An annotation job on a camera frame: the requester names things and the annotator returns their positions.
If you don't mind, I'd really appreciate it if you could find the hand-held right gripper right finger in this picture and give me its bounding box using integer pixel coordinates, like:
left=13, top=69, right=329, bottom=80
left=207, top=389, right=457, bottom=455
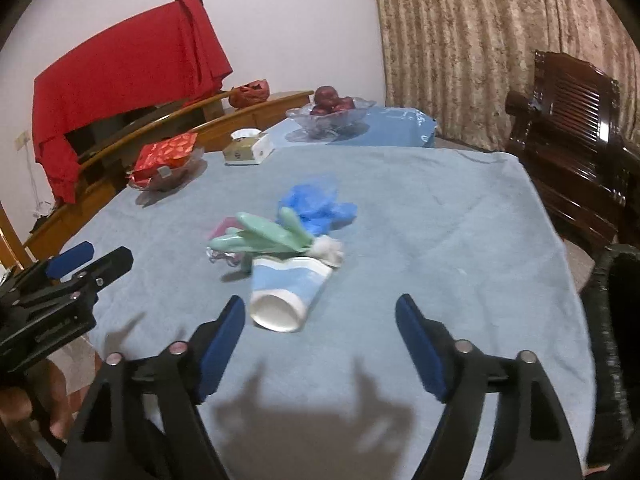
left=395, top=294, right=586, bottom=480

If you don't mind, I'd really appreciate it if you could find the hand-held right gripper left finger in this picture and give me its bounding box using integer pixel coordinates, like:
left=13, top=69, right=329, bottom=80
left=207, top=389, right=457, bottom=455
left=59, top=295, right=247, bottom=480

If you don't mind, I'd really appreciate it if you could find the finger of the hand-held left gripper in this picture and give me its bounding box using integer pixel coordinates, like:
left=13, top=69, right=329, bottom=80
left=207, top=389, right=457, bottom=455
left=15, top=246, right=135, bottom=311
left=5, top=241, right=95, bottom=293

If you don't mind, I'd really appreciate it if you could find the blue and white paper cup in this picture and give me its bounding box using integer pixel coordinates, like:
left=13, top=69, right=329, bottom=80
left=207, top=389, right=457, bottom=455
left=249, top=256, right=333, bottom=333

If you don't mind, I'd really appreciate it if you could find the pink wrapper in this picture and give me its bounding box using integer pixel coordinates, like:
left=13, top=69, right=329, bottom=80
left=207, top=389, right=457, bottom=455
left=207, top=216, right=241, bottom=241

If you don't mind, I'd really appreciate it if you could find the pale green rubber glove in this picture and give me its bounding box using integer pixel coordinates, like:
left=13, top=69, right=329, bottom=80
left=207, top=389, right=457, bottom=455
left=207, top=211, right=321, bottom=273

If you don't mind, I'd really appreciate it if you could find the small white tissue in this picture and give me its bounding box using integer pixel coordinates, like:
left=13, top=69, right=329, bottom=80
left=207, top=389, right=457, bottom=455
left=305, top=237, right=346, bottom=268

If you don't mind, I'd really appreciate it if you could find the blue plastic bag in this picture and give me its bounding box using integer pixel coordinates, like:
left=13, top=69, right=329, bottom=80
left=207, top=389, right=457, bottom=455
left=277, top=175, right=358, bottom=238

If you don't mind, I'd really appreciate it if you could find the black lined trash bin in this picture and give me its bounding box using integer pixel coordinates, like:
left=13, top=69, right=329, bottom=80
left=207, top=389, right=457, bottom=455
left=580, top=244, right=640, bottom=471

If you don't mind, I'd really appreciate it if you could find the person's left hand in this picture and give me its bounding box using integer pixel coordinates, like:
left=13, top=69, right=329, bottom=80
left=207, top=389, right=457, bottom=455
left=0, top=360, right=71, bottom=441

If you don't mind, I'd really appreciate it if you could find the glass plate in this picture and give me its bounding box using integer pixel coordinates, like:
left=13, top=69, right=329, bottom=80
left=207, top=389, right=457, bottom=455
left=127, top=147, right=208, bottom=193

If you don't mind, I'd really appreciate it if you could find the black television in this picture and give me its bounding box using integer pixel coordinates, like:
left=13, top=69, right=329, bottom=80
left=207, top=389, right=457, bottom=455
left=65, top=102, right=191, bottom=158

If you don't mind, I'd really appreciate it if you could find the grey-blue table cloth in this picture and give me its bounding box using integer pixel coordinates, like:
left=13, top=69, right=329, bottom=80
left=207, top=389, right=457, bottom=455
left=60, top=145, right=598, bottom=480

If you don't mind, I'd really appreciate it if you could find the tissue box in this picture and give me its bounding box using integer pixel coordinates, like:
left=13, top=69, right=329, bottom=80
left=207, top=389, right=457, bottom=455
left=222, top=129, right=275, bottom=167

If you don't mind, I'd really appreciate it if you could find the red cloth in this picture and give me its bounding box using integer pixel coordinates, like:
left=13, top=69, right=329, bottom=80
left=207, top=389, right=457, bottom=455
left=32, top=0, right=234, bottom=204

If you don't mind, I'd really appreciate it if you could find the red woven basket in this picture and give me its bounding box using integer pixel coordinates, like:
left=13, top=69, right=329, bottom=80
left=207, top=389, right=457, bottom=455
left=228, top=78, right=271, bottom=109

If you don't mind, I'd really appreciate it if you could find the blue patterned tablecloth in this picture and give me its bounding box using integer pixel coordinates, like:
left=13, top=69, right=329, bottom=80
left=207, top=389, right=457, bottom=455
left=260, top=105, right=437, bottom=150

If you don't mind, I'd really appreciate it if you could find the wooden TV cabinet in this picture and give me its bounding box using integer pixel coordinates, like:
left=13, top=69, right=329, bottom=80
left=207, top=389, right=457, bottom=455
left=0, top=90, right=315, bottom=271

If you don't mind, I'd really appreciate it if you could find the glass fruit bowl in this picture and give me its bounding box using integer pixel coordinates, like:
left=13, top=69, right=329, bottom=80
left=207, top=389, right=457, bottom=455
left=285, top=99, right=377, bottom=142

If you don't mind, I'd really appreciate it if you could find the dark wooden armchair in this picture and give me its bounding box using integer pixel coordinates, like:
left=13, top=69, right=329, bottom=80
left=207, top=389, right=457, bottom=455
left=504, top=50, right=640, bottom=261

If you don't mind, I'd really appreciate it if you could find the beige patterned curtain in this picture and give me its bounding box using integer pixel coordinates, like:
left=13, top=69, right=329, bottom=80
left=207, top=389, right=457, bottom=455
left=370, top=0, right=636, bottom=153

